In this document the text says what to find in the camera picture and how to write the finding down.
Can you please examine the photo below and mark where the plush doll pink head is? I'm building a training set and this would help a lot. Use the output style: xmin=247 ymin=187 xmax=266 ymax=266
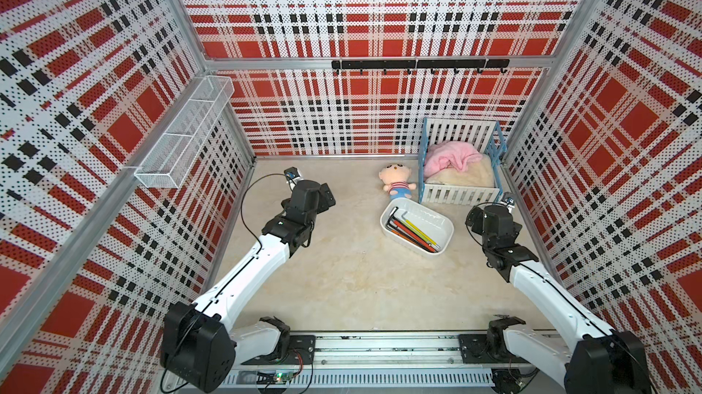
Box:
xmin=378 ymin=164 xmax=417 ymax=200

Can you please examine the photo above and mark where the yellow hex key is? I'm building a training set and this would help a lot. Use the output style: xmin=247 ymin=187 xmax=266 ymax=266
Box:
xmin=401 ymin=219 xmax=440 ymax=249

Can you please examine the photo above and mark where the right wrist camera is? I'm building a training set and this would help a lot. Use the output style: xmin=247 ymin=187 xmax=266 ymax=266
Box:
xmin=500 ymin=192 xmax=517 ymax=214

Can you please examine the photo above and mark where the pink fleece blanket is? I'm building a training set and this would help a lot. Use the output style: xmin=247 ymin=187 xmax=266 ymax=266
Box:
xmin=423 ymin=141 xmax=484 ymax=178

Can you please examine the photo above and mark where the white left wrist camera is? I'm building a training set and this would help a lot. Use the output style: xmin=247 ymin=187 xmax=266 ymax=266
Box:
xmin=283 ymin=167 xmax=303 ymax=190

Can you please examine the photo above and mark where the blue white toy crib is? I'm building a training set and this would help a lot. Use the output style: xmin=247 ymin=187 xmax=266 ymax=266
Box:
xmin=419 ymin=118 xmax=506 ymax=206

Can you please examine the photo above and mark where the red hex key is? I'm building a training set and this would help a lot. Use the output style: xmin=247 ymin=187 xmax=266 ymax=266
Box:
xmin=390 ymin=219 xmax=438 ymax=253

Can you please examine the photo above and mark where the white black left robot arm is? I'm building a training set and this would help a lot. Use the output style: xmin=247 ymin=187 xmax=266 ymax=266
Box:
xmin=160 ymin=169 xmax=336 ymax=393

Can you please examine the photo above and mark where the white wire mesh shelf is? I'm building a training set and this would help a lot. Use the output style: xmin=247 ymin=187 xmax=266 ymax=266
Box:
xmin=135 ymin=76 xmax=234 ymax=189

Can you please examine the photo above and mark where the cream fluffy blanket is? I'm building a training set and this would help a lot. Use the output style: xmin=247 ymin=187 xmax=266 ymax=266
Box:
xmin=425 ymin=155 xmax=495 ymax=188

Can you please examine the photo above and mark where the white plastic storage box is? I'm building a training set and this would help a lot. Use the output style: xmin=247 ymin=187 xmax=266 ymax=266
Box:
xmin=380 ymin=198 xmax=454 ymax=258

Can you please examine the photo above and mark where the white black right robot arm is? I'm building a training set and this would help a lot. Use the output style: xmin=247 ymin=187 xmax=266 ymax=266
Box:
xmin=465 ymin=203 xmax=657 ymax=393

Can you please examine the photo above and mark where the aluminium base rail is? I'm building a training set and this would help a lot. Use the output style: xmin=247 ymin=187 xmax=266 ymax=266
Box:
xmin=163 ymin=330 xmax=610 ymax=390

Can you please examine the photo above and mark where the orange hex key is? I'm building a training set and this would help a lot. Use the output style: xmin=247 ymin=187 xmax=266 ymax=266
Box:
xmin=387 ymin=229 xmax=429 ymax=252

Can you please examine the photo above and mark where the black wall hook rail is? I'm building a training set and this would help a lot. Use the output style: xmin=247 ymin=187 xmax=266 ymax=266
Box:
xmin=331 ymin=59 xmax=511 ymax=71

